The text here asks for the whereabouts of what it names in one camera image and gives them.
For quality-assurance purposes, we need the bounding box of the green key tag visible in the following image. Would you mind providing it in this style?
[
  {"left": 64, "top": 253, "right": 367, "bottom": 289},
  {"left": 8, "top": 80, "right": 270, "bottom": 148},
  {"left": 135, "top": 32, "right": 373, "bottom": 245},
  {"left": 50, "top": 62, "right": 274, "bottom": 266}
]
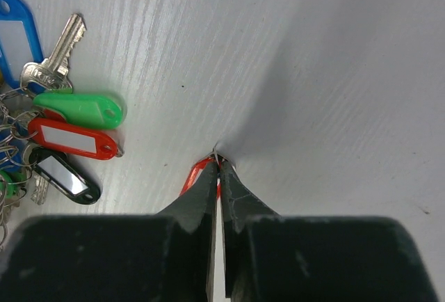
[{"left": 1, "top": 170, "right": 30, "bottom": 202}]

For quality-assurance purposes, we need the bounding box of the blue key tag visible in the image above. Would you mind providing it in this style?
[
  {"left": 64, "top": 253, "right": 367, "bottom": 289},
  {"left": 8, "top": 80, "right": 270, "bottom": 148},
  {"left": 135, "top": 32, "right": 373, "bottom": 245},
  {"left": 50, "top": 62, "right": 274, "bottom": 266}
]
[{"left": 1, "top": 0, "right": 44, "bottom": 89}]

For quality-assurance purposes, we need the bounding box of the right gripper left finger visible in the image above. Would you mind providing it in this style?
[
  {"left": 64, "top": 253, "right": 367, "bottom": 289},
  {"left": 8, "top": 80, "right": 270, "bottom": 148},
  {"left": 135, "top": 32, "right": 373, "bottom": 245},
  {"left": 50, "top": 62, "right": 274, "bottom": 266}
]
[{"left": 159, "top": 162, "right": 218, "bottom": 301}]

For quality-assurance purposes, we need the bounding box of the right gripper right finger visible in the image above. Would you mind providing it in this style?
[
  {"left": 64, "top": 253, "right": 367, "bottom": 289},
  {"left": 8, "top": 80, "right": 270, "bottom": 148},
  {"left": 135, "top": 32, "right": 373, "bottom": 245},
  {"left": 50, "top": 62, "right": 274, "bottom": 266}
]
[{"left": 219, "top": 161, "right": 279, "bottom": 301}]

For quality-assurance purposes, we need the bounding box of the key with green tag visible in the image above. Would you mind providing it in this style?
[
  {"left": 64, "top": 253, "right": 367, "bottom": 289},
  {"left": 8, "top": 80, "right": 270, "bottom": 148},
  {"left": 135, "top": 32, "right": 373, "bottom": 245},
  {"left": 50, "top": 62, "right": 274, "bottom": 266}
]
[{"left": 33, "top": 93, "right": 126, "bottom": 129}]

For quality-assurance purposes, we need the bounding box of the black key tag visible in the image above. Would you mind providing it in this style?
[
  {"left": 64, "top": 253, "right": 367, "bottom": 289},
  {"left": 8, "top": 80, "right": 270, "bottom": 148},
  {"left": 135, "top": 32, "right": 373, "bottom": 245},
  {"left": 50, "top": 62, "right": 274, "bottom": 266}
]
[{"left": 29, "top": 147, "right": 102, "bottom": 205}]

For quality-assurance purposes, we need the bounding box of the silver key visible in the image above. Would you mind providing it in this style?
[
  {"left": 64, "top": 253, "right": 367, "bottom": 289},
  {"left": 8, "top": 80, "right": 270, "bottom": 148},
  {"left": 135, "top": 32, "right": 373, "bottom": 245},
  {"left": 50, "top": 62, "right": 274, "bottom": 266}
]
[{"left": 19, "top": 13, "right": 86, "bottom": 97}]

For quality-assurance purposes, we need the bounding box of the key with red tag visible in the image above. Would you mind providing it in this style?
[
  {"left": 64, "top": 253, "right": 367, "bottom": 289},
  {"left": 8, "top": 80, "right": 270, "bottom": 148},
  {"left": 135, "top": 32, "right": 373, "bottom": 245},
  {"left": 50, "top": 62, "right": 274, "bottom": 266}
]
[{"left": 179, "top": 146, "right": 236, "bottom": 196}]

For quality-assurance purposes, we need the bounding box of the red key tag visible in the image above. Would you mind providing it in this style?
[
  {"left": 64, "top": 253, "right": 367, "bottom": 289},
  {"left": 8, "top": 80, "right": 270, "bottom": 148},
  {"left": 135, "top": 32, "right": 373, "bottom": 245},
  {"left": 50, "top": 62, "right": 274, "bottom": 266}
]
[{"left": 27, "top": 118, "right": 119, "bottom": 160}]

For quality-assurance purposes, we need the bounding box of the metal key holder red handle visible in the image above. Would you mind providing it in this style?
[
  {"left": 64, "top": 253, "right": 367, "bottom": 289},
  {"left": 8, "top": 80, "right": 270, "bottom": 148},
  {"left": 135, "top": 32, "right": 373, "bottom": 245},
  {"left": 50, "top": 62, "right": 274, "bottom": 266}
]
[{"left": 1, "top": 89, "right": 31, "bottom": 248}]

